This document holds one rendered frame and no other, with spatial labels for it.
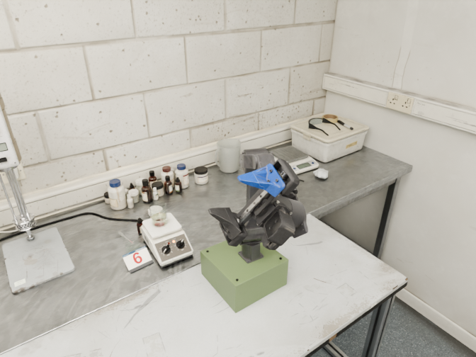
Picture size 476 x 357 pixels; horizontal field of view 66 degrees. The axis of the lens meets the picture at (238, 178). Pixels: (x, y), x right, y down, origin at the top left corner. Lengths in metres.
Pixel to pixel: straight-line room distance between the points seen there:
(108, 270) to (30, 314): 0.26
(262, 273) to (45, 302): 0.70
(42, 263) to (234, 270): 0.71
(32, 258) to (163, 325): 0.60
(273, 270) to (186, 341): 0.33
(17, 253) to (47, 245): 0.10
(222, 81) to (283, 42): 0.44
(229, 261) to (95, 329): 0.44
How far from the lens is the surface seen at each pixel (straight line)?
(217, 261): 1.21
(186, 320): 1.19
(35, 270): 1.49
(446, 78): 2.05
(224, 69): 1.93
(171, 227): 1.40
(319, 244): 1.47
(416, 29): 2.12
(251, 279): 1.14
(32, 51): 1.61
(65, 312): 1.32
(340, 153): 2.15
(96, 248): 1.52
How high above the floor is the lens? 1.81
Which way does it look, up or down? 29 degrees down
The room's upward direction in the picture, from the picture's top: straight up
